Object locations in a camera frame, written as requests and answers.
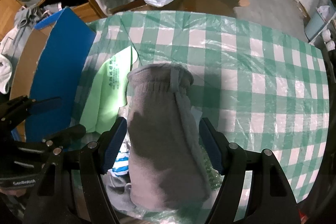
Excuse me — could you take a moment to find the light grey sock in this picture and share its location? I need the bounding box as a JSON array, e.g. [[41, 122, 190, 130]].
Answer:
[[103, 172, 136, 211]]

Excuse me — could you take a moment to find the blue striped white cloth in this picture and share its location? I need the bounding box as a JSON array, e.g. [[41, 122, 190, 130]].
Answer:
[[108, 141, 130, 177]]

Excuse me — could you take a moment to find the light green plastic bag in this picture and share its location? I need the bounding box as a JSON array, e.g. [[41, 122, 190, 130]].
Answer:
[[80, 46, 138, 134]]

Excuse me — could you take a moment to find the grey fuzzy sock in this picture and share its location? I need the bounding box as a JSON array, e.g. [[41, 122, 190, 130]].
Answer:
[[127, 64, 211, 211]]

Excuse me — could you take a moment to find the blue cardboard box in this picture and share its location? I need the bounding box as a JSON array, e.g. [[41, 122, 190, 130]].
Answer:
[[10, 7, 96, 142]]

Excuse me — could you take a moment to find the white towel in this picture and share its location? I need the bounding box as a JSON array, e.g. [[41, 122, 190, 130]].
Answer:
[[1, 26, 18, 94]]

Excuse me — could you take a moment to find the grey clothes pile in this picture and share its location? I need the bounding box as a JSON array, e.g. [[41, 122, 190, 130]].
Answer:
[[14, 2, 62, 28]]

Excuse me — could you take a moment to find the green checkered tablecloth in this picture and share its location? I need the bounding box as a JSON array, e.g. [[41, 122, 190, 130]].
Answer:
[[72, 11, 329, 201]]

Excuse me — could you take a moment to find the shoe rack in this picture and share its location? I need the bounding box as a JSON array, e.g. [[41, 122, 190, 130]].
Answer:
[[304, 4, 335, 46]]

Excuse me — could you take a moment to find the brown cardboard box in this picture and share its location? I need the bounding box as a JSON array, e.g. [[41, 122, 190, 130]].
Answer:
[[110, 0, 250, 17]]

